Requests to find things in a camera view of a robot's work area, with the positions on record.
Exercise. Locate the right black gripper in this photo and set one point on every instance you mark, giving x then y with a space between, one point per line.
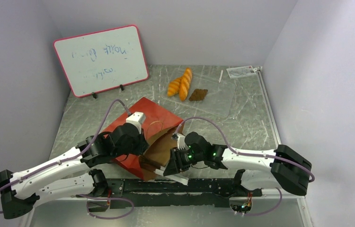
175 161

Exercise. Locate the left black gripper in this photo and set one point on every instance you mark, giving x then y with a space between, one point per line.
142 146

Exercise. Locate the white handled metal tongs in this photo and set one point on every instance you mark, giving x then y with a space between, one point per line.
151 169

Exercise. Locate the red paper bag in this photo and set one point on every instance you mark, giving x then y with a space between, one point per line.
158 127

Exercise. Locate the small striped orange croissant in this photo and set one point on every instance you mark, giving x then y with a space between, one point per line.
174 87

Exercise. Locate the round brown bread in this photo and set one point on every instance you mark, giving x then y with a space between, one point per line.
198 95

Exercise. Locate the long orange baguette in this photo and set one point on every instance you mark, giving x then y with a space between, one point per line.
185 84

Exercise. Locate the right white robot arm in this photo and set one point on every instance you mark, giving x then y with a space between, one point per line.
259 169

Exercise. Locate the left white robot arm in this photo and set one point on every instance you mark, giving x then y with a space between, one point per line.
72 173

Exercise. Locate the red framed whiteboard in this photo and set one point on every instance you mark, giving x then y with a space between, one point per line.
102 60

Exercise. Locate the white marker pen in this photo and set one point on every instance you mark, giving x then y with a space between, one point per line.
220 78

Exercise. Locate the small white card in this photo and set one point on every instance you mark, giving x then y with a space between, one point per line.
244 71

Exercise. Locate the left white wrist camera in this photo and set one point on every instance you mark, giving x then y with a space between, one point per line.
137 119

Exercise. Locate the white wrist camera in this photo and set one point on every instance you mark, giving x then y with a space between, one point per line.
137 119
180 139

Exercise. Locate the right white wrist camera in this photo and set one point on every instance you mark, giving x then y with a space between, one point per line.
180 139

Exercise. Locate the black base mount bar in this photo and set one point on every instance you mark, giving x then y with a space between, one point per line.
166 192

